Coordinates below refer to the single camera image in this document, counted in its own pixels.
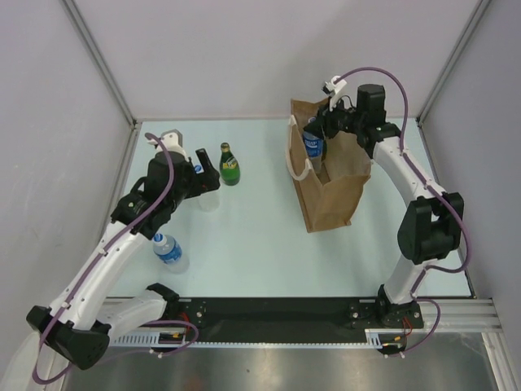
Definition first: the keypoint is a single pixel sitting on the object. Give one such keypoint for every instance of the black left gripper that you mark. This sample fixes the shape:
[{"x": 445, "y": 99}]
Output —
[{"x": 209, "y": 182}]

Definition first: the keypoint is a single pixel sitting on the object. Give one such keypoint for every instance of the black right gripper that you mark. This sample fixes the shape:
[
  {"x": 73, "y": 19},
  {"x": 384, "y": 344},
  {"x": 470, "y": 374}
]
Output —
[{"x": 323, "y": 126}]

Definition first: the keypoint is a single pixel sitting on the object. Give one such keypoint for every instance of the blue label bottle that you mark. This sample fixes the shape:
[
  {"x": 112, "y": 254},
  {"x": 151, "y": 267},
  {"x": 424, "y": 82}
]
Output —
[
  {"x": 313, "y": 147},
  {"x": 170, "y": 252}
]

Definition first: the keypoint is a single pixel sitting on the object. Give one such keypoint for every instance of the green glass bottle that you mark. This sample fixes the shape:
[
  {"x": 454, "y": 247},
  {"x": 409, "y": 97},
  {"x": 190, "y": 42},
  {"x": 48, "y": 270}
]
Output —
[{"x": 229, "y": 166}]

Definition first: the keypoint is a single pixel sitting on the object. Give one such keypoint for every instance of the clear unlabelled plastic bottle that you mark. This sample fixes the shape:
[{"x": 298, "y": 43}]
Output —
[{"x": 207, "y": 199}]

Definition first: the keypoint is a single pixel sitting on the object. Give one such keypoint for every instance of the blue label bottle front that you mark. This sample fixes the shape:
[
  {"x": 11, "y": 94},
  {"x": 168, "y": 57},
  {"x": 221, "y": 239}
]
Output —
[{"x": 170, "y": 252}]

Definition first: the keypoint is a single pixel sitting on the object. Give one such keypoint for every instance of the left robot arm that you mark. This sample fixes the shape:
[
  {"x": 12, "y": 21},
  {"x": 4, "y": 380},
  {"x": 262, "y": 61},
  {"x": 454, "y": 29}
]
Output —
[{"x": 73, "y": 325}]

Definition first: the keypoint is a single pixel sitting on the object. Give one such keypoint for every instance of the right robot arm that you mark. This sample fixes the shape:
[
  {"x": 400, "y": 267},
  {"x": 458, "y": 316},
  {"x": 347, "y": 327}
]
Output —
[{"x": 432, "y": 225}]

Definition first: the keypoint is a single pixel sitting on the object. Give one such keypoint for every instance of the brown canvas tote bag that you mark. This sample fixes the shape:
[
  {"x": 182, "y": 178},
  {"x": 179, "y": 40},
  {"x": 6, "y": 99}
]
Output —
[{"x": 328, "y": 199}]

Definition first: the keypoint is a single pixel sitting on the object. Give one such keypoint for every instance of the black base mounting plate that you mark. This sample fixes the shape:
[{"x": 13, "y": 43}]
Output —
[{"x": 291, "y": 320}]

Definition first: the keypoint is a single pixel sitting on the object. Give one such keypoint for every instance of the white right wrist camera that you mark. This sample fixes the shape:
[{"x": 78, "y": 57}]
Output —
[{"x": 333, "y": 90}]

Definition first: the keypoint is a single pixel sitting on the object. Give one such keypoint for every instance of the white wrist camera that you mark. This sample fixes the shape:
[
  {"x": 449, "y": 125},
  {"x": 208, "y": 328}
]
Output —
[
  {"x": 333, "y": 90},
  {"x": 172, "y": 142}
]

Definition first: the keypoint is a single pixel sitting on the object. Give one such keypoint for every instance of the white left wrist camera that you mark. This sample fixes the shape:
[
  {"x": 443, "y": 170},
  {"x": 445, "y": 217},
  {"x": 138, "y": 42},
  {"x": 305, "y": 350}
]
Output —
[{"x": 172, "y": 142}]

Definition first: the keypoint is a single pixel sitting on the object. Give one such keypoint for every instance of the aluminium frame rail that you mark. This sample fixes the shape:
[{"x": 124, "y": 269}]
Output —
[{"x": 465, "y": 315}]

